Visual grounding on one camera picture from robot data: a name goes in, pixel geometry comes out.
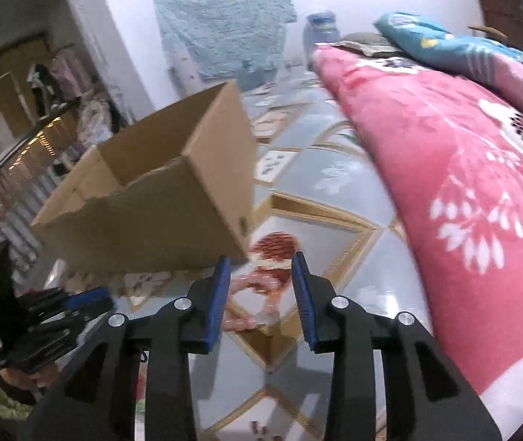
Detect pink orange bead bracelet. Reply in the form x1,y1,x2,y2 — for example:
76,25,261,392
221,270,291,332

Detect person left hand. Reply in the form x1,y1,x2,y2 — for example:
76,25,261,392
0,363,59,391

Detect brown cardboard box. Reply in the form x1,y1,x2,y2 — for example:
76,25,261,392
31,82,256,273

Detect pink floral blanket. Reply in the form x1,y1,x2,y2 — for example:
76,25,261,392
314,46,523,440

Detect hanging clothes on rack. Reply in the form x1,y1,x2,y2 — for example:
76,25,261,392
26,45,93,116

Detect blue water dispenser bottle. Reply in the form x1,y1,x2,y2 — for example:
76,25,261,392
302,11,340,71

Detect teal patterned pillow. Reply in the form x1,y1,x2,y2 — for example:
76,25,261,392
373,12,523,83

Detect teal floral wall cloth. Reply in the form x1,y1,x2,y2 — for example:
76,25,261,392
154,0,298,81

